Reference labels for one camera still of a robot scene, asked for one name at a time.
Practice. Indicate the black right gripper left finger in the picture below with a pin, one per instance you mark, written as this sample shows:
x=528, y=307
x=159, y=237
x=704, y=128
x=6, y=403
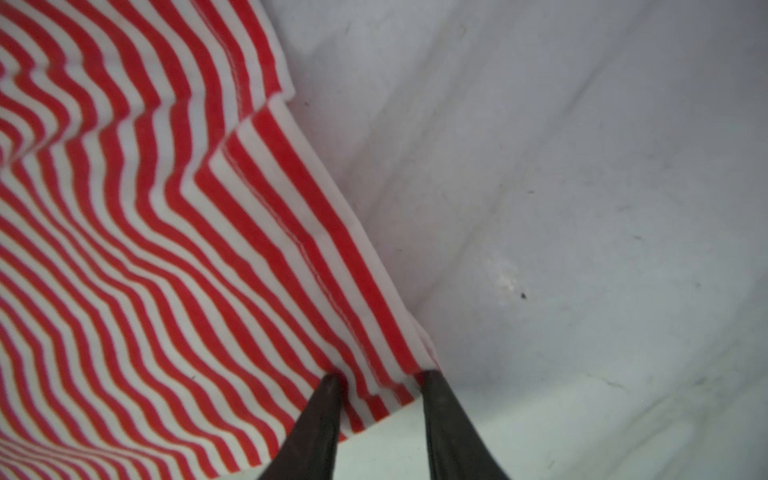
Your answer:
x=309, y=451

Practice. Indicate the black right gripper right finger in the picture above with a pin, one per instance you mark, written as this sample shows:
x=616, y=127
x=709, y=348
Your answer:
x=455, y=449

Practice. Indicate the red white striped tank top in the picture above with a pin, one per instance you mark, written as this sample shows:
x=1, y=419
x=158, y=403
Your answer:
x=178, y=268

